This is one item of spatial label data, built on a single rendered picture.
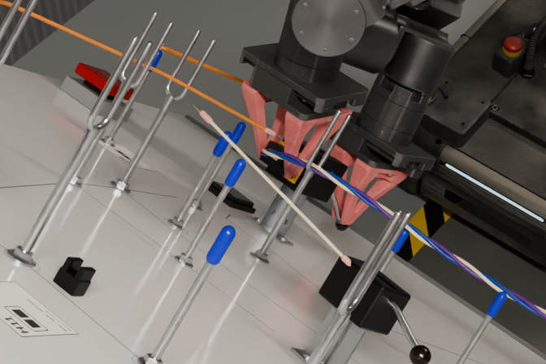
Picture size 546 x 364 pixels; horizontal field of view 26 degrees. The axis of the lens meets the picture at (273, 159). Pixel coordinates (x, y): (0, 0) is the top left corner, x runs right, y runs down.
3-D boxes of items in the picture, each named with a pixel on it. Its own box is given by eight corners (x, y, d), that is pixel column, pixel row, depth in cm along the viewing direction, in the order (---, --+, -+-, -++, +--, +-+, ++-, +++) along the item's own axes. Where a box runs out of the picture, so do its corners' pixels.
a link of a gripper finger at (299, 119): (280, 196, 103) (309, 100, 98) (227, 156, 107) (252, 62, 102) (332, 182, 107) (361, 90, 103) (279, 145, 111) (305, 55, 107)
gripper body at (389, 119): (392, 171, 111) (426, 101, 109) (319, 123, 117) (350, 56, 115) (430, 176, 116) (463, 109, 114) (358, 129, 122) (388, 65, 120)
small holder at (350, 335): (366, 422, 73) (427, 324, 72) (280, 340, 79) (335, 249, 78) (408, 429, 76) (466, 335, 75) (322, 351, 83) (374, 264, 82)
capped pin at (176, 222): (163, 218, 93) (218, 124, 92) (178, 223, 94) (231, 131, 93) (172, 227, 92) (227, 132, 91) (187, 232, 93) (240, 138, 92)
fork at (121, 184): (105, 180, 95) (192, 26, 93) (117, 182, 96) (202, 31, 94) (123, 193, 94) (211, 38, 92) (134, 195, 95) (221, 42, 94)
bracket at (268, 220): (292, 246, 111) (319, 201, 110) (279, 243, 109) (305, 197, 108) (260, 222, 114) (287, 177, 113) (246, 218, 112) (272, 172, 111)
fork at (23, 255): (19, 250, 67) (140, 34, 66) (41, 268, 67) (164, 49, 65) (-2, 250, 66) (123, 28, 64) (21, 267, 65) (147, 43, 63)
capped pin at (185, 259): (177, 256, 85) (237, 153, 84) (195, 267, 85) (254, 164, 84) (171, 257, 84) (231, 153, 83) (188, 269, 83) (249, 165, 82)
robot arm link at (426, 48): (469, 45, 112) (444, 28, 117) (408, 21, 109) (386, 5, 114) (437, 110, 114) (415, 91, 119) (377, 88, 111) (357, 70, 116)
